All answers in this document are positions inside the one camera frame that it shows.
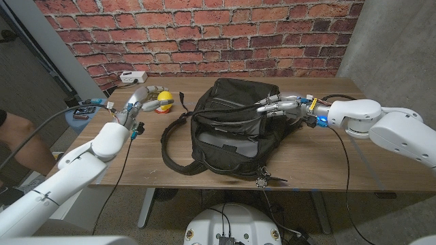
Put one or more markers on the grey sneaker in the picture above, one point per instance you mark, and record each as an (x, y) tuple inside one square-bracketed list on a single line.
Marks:
[(34, 185)]

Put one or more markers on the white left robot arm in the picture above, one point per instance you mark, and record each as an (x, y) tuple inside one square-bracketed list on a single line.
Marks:
[(68, 177)]

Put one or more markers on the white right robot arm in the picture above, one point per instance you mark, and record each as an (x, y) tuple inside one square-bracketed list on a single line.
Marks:
[(391, 129)]

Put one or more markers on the black flat device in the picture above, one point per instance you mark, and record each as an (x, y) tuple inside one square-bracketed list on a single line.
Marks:
[(85, 110)]

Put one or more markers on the brick print backdrop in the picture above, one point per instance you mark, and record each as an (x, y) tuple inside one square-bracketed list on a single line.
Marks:
[(204, 34)]

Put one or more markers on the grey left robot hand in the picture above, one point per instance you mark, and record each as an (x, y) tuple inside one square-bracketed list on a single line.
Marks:
[(134, 105)]

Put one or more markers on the small red-orange dish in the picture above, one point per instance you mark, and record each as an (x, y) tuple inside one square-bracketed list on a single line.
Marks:
[(163, 111)]

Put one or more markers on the grey table leg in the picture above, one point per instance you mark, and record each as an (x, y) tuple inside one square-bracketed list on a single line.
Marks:
[(146, 207), (322, 214)]

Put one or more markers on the yellow lemon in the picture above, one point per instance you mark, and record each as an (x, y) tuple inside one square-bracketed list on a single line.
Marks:
[(165, 96)]

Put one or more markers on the person's bare leg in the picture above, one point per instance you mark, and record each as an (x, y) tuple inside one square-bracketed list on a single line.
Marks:
[(20, 139)]

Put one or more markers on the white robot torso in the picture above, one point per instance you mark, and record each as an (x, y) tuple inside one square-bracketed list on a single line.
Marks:
[(235, 221)]

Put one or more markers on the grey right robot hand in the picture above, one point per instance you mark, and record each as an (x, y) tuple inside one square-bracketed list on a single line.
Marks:
[(294, 107)]

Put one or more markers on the black round ribbed object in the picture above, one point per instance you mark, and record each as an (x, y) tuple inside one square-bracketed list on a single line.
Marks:
[(166, 194)]

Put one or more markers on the black backpack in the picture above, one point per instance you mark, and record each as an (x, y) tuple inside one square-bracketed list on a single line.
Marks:
[(235, 92)]

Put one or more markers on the light blue round stool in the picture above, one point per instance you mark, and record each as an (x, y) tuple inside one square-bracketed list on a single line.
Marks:
[(76, 124)]

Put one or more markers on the white power strip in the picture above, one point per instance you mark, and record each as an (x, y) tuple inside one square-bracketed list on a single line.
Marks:
[(133, 77)]

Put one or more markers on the red flat item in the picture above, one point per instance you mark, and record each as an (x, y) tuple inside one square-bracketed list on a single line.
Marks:
[(80, 117)]

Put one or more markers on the black power brick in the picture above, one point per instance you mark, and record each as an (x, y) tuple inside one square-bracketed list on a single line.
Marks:
[(299, 239)]

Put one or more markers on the teal small box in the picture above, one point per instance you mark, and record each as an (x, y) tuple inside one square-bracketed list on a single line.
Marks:
[(96, 101)]

